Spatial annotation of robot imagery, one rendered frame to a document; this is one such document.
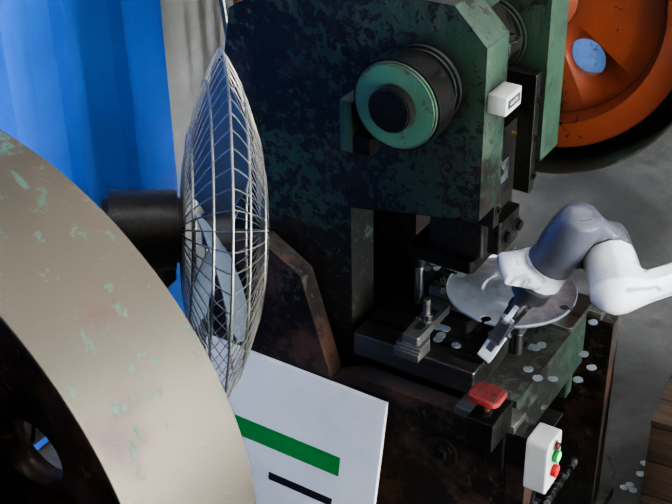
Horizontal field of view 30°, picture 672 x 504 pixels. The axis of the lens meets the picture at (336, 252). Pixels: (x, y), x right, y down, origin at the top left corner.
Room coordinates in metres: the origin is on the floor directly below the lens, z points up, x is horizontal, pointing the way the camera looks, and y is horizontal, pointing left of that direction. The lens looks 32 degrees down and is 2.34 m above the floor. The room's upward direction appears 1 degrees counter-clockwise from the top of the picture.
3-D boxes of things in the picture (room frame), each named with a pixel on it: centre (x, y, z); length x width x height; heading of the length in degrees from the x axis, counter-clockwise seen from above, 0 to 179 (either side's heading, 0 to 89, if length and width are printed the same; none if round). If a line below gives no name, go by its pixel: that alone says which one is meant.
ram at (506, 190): (2.37, -0.32, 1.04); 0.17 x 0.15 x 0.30; 58
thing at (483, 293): (2.32, -0.39, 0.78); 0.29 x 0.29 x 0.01
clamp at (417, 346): (2.25, -0.19, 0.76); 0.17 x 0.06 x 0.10; 148
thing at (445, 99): (2.19, -0.13, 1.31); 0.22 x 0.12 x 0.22; 58
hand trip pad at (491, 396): (1.99, -0.30, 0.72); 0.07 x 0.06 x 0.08; 58
